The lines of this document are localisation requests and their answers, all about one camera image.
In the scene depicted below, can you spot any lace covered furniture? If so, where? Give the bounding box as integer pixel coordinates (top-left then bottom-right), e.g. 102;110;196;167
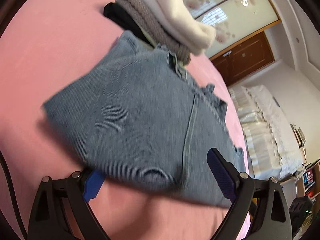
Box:
228;85;307;181

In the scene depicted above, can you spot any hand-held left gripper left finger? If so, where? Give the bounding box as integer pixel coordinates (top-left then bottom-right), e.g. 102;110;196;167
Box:
27;170;110;240

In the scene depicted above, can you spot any black cable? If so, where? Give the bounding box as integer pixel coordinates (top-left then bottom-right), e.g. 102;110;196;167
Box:
0;151;27;239

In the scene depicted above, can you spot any pile of books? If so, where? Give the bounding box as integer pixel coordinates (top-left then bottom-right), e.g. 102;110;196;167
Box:
290;123;308;164

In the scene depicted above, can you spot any floral sliding door wardrobe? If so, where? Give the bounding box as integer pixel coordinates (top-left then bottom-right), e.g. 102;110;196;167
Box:
175;0;282;61

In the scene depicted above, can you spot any grey folded knit sweater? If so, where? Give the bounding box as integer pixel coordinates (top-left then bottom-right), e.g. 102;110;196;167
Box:
115;0;192;64

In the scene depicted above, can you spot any black folded garment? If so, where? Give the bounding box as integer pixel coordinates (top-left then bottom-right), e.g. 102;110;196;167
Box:
103;2;143;37

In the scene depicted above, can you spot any wooden bookshelf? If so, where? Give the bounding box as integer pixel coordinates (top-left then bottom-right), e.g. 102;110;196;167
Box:
280;159;320;230

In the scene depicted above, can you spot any row of shelf books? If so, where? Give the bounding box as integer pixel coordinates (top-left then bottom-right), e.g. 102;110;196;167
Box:
302;169;317;198

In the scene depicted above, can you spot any white folded sweater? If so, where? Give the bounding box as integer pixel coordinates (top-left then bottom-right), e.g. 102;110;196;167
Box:
131;0;217;57

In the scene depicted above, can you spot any blue denim jacket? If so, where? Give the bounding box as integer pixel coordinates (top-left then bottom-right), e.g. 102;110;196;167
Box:
42;30;247;209

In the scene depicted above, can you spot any brown wooden door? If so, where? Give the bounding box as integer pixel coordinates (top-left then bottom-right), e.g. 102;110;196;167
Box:
209;31;276;87

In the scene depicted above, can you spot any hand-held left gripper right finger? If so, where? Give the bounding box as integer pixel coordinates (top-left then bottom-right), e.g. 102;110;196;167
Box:
207;148;293;240

